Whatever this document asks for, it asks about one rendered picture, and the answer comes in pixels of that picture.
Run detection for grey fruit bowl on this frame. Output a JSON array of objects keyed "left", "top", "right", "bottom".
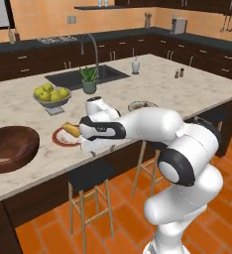
[{"left": 33, "top": 90, "right": 72, "bottom": 116}]

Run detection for grey-rimmed plate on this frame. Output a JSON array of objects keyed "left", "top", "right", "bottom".
[{"left": 127, "top": 100, "right": 160, "bottom": 113}]

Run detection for pale bottle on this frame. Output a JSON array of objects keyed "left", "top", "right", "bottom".
[{"left": 7, "top": 27, "right": 16, "bottom": 45}]

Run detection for green apple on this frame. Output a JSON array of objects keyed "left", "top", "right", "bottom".
[
  {"left": 34, "top": 86, "right": 45, "bottom": 98},
  {"left": 43, "top": 82, "right": 55, "bottom": 93},
  {"left": 58, "top": 86, "right": 70, "bottom": 99},
  {"left": 39, "top": 91, "right": 52, "bottom": 102},
  {"left": 50, "top": 89, "right": 61, "bottom": 103}
]

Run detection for dark curved tap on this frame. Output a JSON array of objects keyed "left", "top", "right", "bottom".
[{"left": 79, "top": 33, "right": 100, "bottom": 72}]

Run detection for green plant in pot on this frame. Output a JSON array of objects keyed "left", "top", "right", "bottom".
[{"left": 79, "top": 65, "right": 100, "bottom": 95}]

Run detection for dark wood kitchen island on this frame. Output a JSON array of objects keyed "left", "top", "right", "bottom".
[{"left": 0, "top": 53, "right": 232, "bottom": 254}]

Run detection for brown wooden bowl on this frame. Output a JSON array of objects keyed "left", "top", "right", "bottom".
[{"left": 0, "top": 125, "right": 41, "bottom": 175}]

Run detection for steel hob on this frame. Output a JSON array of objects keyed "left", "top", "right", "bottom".
[{"left": 37, "top": 35, "right": 78, "bottom": 46}]

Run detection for grey pot with tools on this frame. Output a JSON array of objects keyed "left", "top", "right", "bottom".
[{"left": 144, "top": 12, "right": 153, "bottom": 30}]

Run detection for red-rimmed white plate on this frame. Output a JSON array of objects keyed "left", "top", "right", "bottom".
[{"left": 52, "top": 126, "right": 85, "bottom": 148}]

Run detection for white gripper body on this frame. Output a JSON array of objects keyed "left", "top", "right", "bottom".
[{"left": 80, "top": 136, "right": 136, "bottom": 155}]

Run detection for dark sink basin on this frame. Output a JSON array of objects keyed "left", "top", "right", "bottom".
[{"left": 44, "top": 63, "right": 131, "bottom": 92}]

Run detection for dark wood wall cupboards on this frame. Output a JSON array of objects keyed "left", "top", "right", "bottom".
[{"left": 114, "top": 0, "right": 232, "bottom": 18}]

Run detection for golden brown bun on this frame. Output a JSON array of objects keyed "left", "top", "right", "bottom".
[{"left": 61, "top": 121, "right": 82, "bottom": 139}]

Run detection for dark wall shelf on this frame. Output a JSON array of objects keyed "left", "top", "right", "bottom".
[{"left": 73, "top": 4, "right": 130, "bottom": 11}]

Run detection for dark wood base cupboards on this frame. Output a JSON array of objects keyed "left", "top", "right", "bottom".
[{"left": 0, "top": 27, "right": 232, "bottom": 85}]

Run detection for hanging kitchen tools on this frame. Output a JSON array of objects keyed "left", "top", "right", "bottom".
[{"left": 219, "top": 14, "right": 232, "bottom": 36}]

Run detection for black stool with wooden legs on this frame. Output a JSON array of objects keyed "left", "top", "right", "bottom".
[
  {"left": 192, "top": 106, "right": 232, "bottom": 134},
  {"left": 130, "top": 139, "right": 170, "bottom": 200},
  {"left": 66, "top": 158, "right": 117, "bottom": 254}
]

